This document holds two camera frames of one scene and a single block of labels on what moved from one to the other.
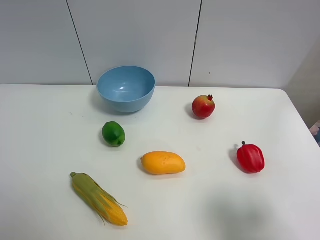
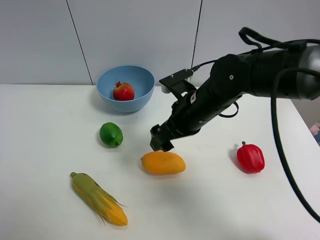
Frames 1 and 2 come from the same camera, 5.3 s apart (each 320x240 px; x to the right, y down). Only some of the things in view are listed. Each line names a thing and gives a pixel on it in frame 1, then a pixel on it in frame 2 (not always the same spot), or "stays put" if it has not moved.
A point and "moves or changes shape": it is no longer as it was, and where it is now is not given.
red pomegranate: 203,106 moves or changes shape
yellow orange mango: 162,162 stays put
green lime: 113,134 stays put
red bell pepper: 250,158 stays put
